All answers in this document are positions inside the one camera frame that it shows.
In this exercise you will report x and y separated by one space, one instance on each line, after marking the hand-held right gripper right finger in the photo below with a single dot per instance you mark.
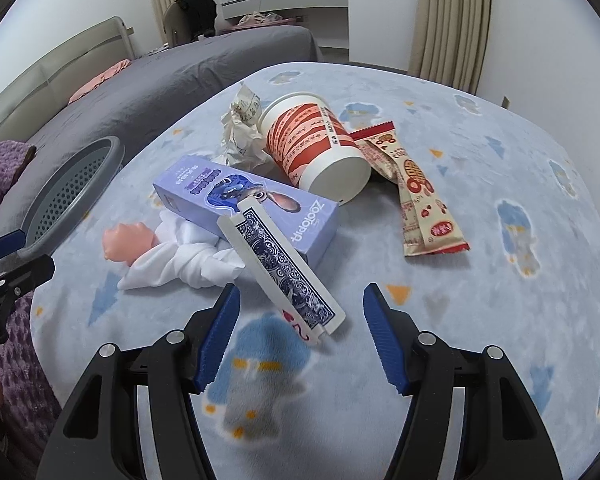
384 340

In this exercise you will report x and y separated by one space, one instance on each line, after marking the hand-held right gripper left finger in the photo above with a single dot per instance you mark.
219 340

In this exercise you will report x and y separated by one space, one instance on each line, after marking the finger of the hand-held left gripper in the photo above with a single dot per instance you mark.
5 246
27 272

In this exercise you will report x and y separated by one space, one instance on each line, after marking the red hearts playing card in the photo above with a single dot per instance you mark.
302 331

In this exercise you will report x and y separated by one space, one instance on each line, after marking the white trash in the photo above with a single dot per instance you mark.
280 265

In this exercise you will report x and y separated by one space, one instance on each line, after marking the pink plastic piece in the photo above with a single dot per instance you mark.
122 242

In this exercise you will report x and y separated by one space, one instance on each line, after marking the grey perforated plastic basket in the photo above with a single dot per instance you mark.
80 180

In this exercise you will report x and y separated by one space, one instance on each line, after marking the beige and red snack wrapper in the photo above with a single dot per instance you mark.
425 210

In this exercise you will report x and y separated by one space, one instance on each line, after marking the purple cartoon carton box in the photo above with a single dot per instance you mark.
205 185

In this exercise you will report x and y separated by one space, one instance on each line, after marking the red and white paper cup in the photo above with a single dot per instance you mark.
330 160

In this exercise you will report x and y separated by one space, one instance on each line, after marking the lined paper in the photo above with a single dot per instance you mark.
242 135

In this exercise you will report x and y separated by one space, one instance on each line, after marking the purple knit blanket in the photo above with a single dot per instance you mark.
15 360

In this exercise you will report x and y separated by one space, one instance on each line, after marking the beige bed headboard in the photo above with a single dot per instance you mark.
45 70

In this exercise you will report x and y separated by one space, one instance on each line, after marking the pink pillow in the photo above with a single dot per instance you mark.
100 77

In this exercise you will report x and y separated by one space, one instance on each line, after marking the bed with grey sheet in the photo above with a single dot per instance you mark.
155 90

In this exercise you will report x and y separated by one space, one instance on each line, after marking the beige chair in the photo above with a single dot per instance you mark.
176 25

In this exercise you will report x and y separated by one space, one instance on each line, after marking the narrow beige curtain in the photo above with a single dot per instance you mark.
162 0

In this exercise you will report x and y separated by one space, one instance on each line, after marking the black garment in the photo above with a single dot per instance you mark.
200 12

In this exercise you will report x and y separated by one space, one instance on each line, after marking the pink basin with clothes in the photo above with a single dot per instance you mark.
260 20

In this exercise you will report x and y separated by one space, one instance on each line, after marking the wide beige curtain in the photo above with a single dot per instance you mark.
450 20

